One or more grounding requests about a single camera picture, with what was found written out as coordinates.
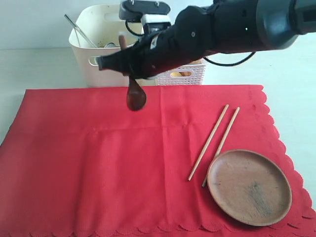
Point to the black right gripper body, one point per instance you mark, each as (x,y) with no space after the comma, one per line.
(189,39)

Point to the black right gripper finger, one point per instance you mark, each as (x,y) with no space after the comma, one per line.
(125,60)
(140,73)

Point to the yellow cheese wedge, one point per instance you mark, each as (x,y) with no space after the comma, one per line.
(175,74)

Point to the brown wooden spoon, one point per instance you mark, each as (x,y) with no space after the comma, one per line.
(136,97)

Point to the silver table knife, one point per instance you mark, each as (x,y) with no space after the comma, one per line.
(80,31)

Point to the wooden chopstick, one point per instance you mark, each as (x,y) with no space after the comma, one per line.
(208,141)
(229,126)

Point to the stainless steel cup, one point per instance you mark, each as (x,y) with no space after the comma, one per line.
(110,45)

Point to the brown egg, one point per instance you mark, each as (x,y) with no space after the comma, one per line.
(196,62)

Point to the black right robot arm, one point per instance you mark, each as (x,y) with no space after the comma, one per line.
(226,26)

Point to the white perforated basket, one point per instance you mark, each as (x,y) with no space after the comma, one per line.
(196,78)

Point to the cream plastic bin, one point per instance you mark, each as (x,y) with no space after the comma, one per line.
(102,25)

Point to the red tablecloth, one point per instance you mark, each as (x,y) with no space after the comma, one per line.
(79,163)

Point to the brown wooden plate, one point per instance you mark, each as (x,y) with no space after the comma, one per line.
(249,187)

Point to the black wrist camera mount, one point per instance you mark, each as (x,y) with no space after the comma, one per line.
(151,14)

